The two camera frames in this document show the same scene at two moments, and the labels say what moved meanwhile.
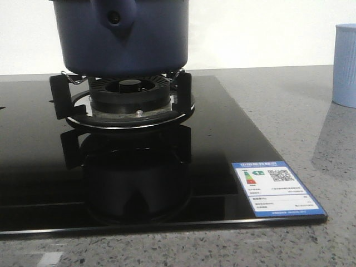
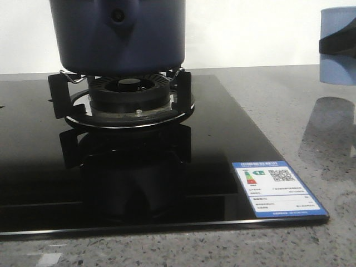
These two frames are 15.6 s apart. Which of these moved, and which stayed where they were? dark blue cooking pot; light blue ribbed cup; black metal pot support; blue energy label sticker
Moved: light blue ribbed cup
Stayed: dark blue cooking pot; black metal pot support; blue energy label sticker
